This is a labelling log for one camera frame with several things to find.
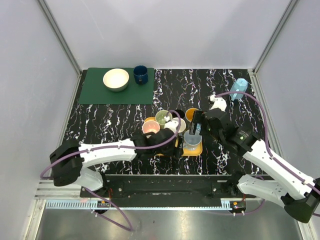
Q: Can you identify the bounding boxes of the black dark red mug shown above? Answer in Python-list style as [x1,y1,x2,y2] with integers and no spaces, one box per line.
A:
[172,109,185,119]

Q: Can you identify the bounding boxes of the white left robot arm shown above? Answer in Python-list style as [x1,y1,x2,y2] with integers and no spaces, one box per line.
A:
[49,128,184,198]

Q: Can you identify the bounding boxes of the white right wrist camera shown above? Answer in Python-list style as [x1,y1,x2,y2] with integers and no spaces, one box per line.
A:
[208,94,227,112]

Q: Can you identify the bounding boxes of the pale grey-blue mug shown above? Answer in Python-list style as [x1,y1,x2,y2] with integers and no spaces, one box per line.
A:
[183,130,202,151]

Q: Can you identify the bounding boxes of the light blue faceted mug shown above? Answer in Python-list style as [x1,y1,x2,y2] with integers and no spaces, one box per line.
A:
[230,78,248,101]

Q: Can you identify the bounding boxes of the pink ceramic mug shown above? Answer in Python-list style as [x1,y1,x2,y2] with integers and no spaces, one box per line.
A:
[142,120,161,134]

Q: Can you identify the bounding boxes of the dark blue mug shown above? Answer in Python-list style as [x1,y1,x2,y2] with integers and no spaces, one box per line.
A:
[133,65,148,85]

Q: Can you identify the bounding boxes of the slotted cable duct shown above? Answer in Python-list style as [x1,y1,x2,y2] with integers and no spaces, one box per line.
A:
[45,198,236,211]

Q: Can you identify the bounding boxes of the blue mug orange inside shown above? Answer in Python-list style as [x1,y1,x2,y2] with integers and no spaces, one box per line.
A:
[185,107,200,128]

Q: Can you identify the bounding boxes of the left aluminium frame post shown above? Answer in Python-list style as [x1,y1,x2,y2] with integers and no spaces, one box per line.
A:
[37,0,83,76]

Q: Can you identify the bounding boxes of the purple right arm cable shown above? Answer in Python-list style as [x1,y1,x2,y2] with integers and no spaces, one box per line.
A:
[207,91,320,218]

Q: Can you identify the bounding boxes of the grey faceted mug white inside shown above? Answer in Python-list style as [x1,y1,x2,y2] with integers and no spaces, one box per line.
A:
[172,117,187,134]

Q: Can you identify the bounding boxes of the green table mat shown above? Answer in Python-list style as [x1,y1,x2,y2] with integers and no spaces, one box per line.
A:
[78,67,155,105]

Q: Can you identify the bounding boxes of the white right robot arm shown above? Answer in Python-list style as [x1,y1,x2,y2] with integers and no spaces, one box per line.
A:
[190,108,320,224]

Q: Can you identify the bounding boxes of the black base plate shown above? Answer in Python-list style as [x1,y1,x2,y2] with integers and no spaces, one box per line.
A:
[95,175,251,205]

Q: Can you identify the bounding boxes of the light green ceramic mug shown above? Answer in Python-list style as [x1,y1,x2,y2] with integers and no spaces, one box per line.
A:
[155,110,172,127]

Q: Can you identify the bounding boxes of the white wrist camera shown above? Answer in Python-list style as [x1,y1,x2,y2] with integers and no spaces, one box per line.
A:
[164,120,179,133]
[208,94,227,112]

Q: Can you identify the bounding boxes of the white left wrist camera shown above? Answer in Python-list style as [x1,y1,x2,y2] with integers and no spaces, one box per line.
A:
[164,120,179,133]

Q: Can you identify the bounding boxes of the cream ceramic bowl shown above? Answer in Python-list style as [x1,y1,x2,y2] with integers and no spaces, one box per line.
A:
[102,68,130,92]

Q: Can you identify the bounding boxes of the yellow plastic tray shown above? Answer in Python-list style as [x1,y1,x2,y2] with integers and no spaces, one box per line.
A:
[144,116,203,157]

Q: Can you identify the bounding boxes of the aluminium frame post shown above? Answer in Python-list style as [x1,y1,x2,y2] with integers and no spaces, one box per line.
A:
[252,0,301,75]
[37,0,83,76]

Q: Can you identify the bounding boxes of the right aluminium frame post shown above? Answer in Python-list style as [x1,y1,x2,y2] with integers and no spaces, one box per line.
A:
[252,0,301,75]

